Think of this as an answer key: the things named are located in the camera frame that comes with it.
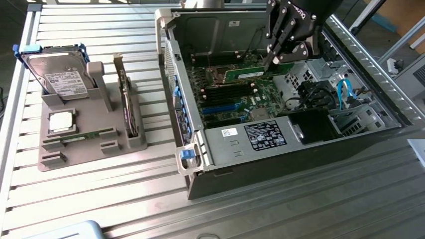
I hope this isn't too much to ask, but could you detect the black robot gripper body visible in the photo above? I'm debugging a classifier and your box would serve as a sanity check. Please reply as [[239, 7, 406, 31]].
[[281, 0, 333, 42]]

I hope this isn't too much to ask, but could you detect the green RAM stick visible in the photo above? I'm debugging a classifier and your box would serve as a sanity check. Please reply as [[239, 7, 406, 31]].
[[223, 63, 296, 84], [43, 131, 115, 145]]

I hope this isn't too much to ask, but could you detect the black RAM slot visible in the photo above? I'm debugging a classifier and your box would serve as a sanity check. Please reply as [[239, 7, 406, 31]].
[[205, 94, 257, 103], [203, 84, 253, 92], [204, 91, 256, 99], [203, 87, 255, 95]]

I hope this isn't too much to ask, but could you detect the green motherboard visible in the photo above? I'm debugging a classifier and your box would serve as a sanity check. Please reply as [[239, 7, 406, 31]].
[[185, 52, 300, 128]]

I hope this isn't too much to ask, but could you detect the CPU socket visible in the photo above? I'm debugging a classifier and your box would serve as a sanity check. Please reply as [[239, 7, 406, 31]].
[[207, 65, 231, 87]]

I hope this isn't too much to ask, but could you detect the grey chipset heatsink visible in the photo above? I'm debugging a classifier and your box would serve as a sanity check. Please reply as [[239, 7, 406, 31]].
[[249, 109, 271, 120]]

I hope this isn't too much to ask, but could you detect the white power strip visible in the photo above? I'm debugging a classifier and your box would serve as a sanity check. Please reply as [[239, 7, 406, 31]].
[[386, 57, 400, 75]]

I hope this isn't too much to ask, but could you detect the black fan shroud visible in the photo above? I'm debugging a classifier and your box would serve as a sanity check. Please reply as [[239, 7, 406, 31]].
[[277, 112, 334, 146]]

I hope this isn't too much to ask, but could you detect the wooden desk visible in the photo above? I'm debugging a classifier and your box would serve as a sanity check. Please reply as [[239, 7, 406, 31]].
[[366, 0, 425, 38]]

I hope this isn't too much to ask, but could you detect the metal disk bay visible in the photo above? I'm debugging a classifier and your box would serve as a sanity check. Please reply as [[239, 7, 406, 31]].
[[328, 104, 390, 138]]

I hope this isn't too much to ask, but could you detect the blue expansion slot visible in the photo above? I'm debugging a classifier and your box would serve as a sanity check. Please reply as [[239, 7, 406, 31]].
[[201, 104, 235, 115]]

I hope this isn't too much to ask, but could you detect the grey cabinet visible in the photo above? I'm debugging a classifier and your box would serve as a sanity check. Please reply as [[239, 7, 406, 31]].
[[393, 53, 425, 101]]

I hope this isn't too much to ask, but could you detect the black expansion slot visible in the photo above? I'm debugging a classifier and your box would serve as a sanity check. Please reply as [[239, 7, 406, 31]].
[[205, 117, 240, 125]]

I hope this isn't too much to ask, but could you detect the grey power supply unit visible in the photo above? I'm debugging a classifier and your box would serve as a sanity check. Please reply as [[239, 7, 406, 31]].
[[201, 117, 300, 167]]

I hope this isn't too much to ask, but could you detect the black open PC case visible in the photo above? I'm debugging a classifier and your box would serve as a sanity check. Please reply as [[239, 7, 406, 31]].
[[155, 7, 425, 201]]

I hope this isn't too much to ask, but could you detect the blue case latch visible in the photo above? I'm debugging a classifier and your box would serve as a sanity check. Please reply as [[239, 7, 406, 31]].
[[179, 147, 195, 160]]

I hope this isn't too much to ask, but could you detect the graphics card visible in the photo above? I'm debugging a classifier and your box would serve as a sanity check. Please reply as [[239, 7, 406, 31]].
[[112, 53, 141, 139]]

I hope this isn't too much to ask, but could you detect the silver hard disk drive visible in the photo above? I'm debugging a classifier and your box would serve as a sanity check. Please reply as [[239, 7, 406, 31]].
[[20, 46, 91, 102]]

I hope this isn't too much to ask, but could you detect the blue disk caddy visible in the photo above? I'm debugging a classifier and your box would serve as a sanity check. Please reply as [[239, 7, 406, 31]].
[[12, 43, 91, 66]]

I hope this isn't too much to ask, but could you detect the silver CPU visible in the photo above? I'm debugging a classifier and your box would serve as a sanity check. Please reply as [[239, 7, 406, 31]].
[[48, 112, 73, 133]]

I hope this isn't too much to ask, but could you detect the grey parts rack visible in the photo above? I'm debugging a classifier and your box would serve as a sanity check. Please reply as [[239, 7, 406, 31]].
[[37, 61, 149, 173]]

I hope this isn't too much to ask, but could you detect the light grey box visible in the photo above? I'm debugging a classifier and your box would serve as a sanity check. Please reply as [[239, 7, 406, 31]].
[[40, 220, 105, 239]]

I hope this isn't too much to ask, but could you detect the black wire bundle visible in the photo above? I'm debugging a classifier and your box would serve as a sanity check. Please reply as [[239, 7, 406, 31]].
[[284, 82, 340, 112]]

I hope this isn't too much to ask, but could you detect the blue disk wire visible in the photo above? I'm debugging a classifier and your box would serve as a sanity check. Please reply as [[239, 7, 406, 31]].
[[336, 79, 358, 111]]

